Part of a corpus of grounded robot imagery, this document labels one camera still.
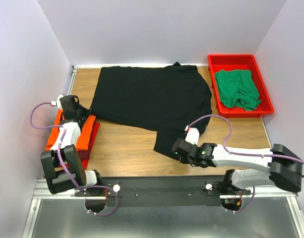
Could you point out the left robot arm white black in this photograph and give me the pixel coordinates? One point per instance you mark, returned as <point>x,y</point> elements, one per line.
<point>69,147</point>

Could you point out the black t shirt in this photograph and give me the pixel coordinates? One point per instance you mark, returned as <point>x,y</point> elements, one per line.
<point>163,99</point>

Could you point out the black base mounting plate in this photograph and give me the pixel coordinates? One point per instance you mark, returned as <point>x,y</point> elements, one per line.
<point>167,191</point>

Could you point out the red plastic bin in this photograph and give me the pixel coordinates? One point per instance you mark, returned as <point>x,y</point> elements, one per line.
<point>227,62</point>

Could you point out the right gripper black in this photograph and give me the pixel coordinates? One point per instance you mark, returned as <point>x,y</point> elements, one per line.
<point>184,160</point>

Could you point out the red folded t shirt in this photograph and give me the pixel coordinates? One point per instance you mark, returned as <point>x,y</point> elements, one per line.
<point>83,142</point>

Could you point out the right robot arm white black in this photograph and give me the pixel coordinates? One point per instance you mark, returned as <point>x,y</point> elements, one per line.
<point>266,167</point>

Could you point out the green t shirt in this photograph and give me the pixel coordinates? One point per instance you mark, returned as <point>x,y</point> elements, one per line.
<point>237,89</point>

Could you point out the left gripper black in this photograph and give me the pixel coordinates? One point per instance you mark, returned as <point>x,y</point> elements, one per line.
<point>86,110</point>

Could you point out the orange folded t shirt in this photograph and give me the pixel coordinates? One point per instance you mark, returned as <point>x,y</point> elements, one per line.
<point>55,132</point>

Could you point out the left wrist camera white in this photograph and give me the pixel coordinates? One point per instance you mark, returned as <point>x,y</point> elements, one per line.
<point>59,102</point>

